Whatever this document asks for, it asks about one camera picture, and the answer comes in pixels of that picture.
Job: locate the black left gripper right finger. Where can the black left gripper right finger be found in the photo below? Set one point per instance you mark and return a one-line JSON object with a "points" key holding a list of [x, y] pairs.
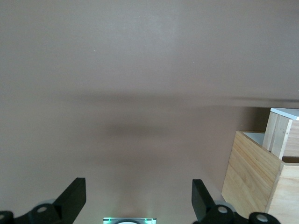
{"points": [[205, 207]]}

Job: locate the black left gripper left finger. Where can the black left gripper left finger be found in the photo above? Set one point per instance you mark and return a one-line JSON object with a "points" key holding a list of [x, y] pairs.
{"points": [[67, 203]]}

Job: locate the wooden drawer with white front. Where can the wooden drawer with white front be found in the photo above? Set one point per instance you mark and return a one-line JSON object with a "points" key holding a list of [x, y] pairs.
{"points": [[278, 133]]}

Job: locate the light wooden drawer cabinet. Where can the light wooden drawer cabinet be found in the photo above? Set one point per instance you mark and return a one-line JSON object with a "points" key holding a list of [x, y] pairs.
{"points": [[252, 172]]}

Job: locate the brown table cover sheet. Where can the brown table cover sheet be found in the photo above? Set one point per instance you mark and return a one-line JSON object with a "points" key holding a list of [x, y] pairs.
{"points": [[93, 70]]}

